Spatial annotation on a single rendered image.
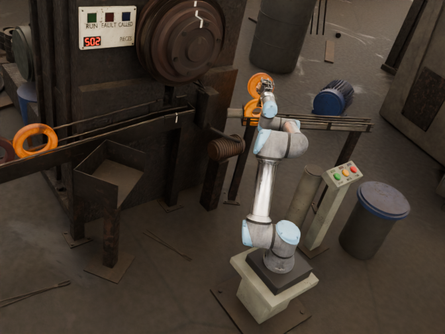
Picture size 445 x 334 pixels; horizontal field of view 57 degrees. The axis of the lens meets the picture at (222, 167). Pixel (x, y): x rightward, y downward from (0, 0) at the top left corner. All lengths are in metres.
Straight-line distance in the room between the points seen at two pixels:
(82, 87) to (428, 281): 2.33
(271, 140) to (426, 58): 2.72
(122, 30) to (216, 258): 1.34
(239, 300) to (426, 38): 2.99
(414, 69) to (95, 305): 3.44
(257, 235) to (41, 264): 1.16
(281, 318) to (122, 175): 1.10
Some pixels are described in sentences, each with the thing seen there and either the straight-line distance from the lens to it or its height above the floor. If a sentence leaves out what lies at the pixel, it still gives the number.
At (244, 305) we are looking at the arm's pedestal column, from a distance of 2.27.
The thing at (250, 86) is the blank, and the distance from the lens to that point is 2.43.
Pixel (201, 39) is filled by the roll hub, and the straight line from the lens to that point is 1.99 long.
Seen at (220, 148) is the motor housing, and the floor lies 0.51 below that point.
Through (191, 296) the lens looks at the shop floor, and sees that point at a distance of 2.27.
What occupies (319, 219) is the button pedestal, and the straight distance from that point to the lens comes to 2.54.
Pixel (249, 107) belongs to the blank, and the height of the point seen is 0.73.
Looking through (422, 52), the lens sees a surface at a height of 0.79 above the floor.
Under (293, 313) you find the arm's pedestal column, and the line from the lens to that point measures 2.34.
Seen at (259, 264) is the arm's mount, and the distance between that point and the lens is 2.03.
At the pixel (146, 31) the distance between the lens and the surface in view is 1.93.
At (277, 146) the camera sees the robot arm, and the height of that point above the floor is 0.90.
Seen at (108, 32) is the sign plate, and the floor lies 1.13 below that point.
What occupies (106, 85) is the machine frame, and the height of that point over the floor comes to 0.87.
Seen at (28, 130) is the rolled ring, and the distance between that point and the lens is 1.94.
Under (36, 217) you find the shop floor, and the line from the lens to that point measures 2.63.
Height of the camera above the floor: 1.85
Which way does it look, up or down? 36 degrees down
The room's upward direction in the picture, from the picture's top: 14 degrees clockwise
